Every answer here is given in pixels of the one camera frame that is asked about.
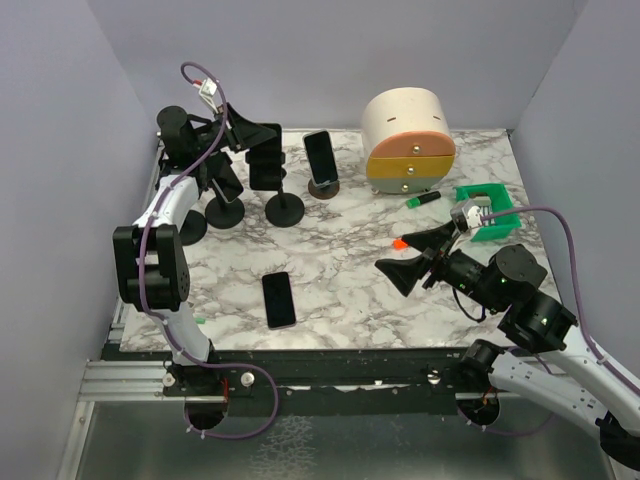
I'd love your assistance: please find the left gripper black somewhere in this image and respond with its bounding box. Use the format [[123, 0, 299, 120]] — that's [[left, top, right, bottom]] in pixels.
[[188, 101, 275, 158]]

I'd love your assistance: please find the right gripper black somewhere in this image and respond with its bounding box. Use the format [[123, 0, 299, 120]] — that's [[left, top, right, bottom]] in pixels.
[[374, 219, 505, 312]]

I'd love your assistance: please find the black phone stand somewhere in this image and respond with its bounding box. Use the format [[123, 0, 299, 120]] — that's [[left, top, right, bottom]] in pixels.
[[179, 210, 207, 246], [204, 181, 245, 229], [265, 163, 305, 228]]

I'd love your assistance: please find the purple smartphone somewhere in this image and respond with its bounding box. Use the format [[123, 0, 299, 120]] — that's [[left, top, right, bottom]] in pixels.
[[261, 272, 297, 330]]

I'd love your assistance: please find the tall black smartphone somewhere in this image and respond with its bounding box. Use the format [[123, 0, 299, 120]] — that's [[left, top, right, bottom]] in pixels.
[[245, 123, 284, 191]]

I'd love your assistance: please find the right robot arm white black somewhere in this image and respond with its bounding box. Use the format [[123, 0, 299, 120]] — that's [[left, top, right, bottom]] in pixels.
[[375, 221, 639, 470]]

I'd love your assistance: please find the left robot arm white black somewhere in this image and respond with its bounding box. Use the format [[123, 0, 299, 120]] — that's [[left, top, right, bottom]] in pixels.
[[112, 105, 281, 395]]

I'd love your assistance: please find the black smartphone on wooden stand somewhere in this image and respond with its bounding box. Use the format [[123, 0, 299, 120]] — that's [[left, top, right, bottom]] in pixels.
[[303, 130, 338, 187]]

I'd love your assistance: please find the orange highlighter marker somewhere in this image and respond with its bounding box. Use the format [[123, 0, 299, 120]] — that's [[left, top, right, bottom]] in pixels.
[[393, 239, 409, 250]]

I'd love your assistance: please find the black smartphone far left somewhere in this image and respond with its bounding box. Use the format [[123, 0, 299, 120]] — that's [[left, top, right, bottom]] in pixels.
[[210, 152, 244, 203]]

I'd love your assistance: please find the green highlighter marker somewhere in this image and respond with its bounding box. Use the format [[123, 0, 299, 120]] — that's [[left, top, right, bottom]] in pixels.
[[405, 191, 442, 209]]

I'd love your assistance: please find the green plastic bin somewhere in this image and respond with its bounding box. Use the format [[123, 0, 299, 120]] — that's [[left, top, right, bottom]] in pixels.
[[455, 183, 522, 243]]

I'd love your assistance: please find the cream drawer cabinet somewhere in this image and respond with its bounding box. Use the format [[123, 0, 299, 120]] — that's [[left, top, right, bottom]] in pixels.
[[361, 87, 456, 194]]

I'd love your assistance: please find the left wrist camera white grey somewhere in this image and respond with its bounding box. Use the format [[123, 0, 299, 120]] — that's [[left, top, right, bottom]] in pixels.
[[198, 78, 228, 115]]

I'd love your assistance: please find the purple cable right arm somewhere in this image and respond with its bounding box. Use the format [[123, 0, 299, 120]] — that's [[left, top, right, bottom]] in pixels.
[[478, 205, 640, 396]]

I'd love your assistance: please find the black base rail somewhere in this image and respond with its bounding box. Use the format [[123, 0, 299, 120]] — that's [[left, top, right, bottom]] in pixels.
[[163, 348, 489, 417]]

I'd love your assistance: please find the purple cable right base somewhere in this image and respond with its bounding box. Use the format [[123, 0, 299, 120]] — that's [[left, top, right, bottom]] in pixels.
[[464, 414, 556, 437]]

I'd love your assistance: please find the purple cable base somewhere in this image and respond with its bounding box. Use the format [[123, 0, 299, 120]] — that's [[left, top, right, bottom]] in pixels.
[[464, 414, 556, 437], [172, 362, 280, 441]]

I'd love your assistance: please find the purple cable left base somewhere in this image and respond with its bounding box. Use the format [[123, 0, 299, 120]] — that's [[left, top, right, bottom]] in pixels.
[[172, 362, 280, 441]]

